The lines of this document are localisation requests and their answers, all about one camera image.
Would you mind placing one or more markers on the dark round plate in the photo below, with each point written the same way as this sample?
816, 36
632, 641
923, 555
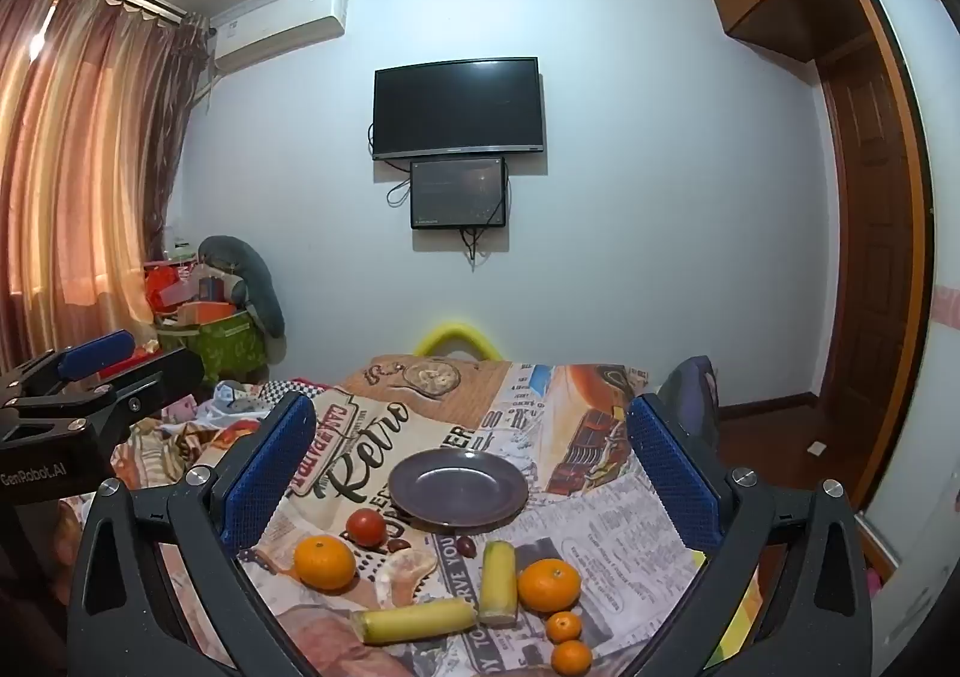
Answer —
457, 489

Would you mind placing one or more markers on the large orange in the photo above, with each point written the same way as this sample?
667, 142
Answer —
324, 563
550, 585

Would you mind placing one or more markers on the green storage box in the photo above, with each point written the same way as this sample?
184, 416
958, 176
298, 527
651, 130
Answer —
225, 347

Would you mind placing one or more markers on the small black wall monitor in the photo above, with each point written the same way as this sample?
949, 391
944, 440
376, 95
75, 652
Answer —
459, 193

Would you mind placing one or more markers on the small pastel plush toy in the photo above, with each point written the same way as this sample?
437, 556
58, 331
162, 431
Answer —
234, 396

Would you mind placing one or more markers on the brown wooden door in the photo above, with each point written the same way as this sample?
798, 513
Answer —
877, 272

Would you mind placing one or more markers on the small mandarin orange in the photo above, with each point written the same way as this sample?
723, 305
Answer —
564, 627
571, 657

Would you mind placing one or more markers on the red tomato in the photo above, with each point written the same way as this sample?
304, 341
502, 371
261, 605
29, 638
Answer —
366, 527

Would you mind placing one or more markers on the peeled pomelo segment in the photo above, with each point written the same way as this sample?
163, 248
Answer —
401, 576

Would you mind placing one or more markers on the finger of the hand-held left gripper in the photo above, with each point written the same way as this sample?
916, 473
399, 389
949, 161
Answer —
97, 351
154, 377

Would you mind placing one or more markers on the orange box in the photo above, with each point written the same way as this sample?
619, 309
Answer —
206, 312

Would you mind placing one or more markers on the grey plush toy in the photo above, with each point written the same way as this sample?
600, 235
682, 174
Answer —
259, 279

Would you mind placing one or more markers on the white air conditioner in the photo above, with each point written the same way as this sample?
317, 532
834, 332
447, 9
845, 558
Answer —
277, 28

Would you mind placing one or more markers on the black wall television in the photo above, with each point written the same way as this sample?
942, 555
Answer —
457, 107

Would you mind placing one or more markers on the flat red box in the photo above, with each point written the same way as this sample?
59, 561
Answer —
139, 354

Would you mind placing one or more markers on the printed tablecloth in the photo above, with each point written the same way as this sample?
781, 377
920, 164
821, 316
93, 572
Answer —
487, 414

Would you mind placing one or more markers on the blue chair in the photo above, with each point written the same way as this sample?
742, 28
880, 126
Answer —
694, 392

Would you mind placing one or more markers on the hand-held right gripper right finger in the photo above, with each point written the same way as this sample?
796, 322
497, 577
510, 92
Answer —
675, 489

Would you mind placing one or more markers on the orange pink curtain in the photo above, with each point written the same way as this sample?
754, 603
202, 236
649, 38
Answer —
82, 159

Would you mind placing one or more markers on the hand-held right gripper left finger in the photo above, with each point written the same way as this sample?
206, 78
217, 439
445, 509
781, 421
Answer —
270, 474

